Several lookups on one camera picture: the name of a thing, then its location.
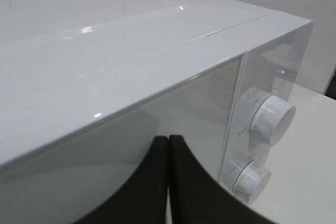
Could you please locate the white microwave oven body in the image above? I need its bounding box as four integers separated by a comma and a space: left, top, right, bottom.
1, 0, 313, 188

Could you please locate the upper white power knob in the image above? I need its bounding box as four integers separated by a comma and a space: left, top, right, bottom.
238, 87, 296, 147

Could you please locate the white microwave door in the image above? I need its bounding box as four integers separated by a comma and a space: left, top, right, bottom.
1, 58, 241, 223

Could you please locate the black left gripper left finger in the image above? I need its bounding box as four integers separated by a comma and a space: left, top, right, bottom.
76, 136, 168, 223

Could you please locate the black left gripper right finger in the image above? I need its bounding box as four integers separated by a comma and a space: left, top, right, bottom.
169, 135, 270, 224

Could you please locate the white timer knob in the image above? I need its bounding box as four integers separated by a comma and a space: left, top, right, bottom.
227, 152, 271, 205

